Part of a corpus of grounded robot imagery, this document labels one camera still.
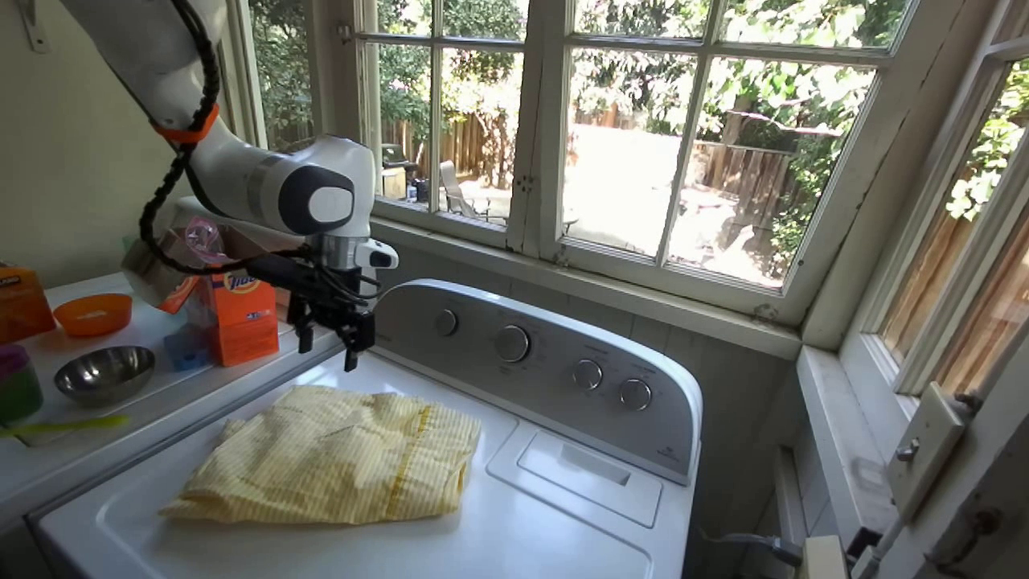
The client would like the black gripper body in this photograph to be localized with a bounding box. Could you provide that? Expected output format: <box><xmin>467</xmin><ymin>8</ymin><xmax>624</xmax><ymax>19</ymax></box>
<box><xmin>247</xmin><ymin>254</ymin><xmax>375</xmax><ymax>346</ymax></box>

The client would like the yellow towel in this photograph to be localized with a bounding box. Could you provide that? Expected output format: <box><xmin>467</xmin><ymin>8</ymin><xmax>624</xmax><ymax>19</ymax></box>
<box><xmin>163</xmin><ymin>387</ymin><xmax>479</xmax><ymax>527</ymax></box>

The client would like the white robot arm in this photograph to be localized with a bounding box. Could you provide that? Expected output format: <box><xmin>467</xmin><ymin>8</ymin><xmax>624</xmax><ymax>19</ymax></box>
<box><xmin>60</xmin><ymin>0</ymin><xmax>398</xmax><ymax>371</ymax></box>

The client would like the orange detergent box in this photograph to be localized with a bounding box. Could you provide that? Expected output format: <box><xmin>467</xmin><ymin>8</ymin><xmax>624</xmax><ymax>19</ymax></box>
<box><xmin>204</xmin><ymin>273</ymin><xmax>278</xmax><ymax>366</ymax></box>

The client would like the blue small object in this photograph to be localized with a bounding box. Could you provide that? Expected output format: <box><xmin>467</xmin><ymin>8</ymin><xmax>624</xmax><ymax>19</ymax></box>
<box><xmin>163</xmin><ymin>326</ymin><xmax>208</xmax><ymax>371</ymax></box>

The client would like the brown cardboard box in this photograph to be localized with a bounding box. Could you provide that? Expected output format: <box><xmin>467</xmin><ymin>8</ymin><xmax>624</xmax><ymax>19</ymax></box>
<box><xmin>122</xmin><ymin>218</ymin><xmax>258</xmax><ymax>311</ymax></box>

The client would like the white dryer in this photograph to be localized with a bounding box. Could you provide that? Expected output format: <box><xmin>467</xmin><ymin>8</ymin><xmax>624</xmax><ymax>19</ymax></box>
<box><xmin>0</xmin><ymin>273</ymin><xmax>341</xmax><ymax>535</ymax></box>

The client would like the green utensil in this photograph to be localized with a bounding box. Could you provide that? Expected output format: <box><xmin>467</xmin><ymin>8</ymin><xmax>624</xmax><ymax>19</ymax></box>
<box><xmin>0</xmin><ymin>411</ymin><xmax>131</xmax><ymax>444</ymax></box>

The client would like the steel bowl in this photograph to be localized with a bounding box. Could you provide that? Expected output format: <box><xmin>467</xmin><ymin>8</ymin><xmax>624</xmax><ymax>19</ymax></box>
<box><xmin>53</xmin><ymin>344</ymin><xmax>154</xmax><ymax>406</ymax></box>

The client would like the orange plastic bowl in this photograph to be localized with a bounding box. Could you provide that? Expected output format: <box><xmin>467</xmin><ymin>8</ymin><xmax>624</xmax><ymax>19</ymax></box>
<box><xmin>53</xmin><ymin>291</ymin><xmax>131</xmax><ymax>337</ymax></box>

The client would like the white washing machine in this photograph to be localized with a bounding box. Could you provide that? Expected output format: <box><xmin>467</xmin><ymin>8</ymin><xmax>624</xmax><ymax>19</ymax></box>
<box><xmin>38</xmin><ymin>281</ymin><xmax>700</xmax><ymax>579</ymax></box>

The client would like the orange box at left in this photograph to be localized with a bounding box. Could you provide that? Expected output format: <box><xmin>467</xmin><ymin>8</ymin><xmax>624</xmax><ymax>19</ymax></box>
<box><xmin>0</xmin><ymin>267</ymin><xmax>53</xmax><ymax>344</ymax></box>

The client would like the green and purple container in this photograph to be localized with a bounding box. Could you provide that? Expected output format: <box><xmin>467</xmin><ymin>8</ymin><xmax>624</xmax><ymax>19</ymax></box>
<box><xmin>0</xmin><ymin>344</ymin><xmax>43</xmax><ymax>423</ymax></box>

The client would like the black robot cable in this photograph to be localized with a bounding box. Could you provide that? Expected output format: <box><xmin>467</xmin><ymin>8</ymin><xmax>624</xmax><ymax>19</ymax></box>
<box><xmin>134</xmin><ymin>0</ymin><xmax>314</xmax><ymax>281</ymax></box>

